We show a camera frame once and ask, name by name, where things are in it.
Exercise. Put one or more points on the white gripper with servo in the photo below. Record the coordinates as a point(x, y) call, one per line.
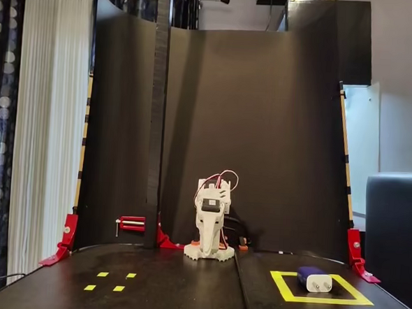
point(208, 227)

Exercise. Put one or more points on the blue and white charger block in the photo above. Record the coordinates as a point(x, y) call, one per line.
point(318, 284)

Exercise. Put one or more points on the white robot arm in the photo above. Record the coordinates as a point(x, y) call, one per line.
point(200, 191)

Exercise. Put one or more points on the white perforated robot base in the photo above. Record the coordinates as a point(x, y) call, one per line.
point(193, 252)

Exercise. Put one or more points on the red screw clamp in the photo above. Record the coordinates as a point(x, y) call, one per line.
point(132, 223)

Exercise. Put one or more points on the small yellow tape marker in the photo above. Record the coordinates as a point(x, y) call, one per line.
point(89, 287)
point(103, 274)
point(131, 275)
point(118, 288)

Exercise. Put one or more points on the black backdrop sheet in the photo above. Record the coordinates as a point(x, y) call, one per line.
point(263, 130)

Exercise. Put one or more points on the yellow tape square outline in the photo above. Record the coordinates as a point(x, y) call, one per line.
point(323, 300)

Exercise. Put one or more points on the wooden stick with black bands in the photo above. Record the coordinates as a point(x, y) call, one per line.
point(84, 136)
point(346, 152)

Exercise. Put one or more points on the white pleated curtain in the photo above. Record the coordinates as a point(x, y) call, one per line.
point(51, 117)

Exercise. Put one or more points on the dark blue patterned curtain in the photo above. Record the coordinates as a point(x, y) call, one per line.
point(131, 2)
point(3, 114)
point(186, 13)

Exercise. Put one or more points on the red pole foot bracket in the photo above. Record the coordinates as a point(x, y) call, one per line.
point(165, 241)

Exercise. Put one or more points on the black vertical camera pole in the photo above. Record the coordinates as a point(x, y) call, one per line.
point(157, 123)

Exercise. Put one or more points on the red plastic bracket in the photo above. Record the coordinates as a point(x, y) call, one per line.
point(69, 230)
point(354, 240)

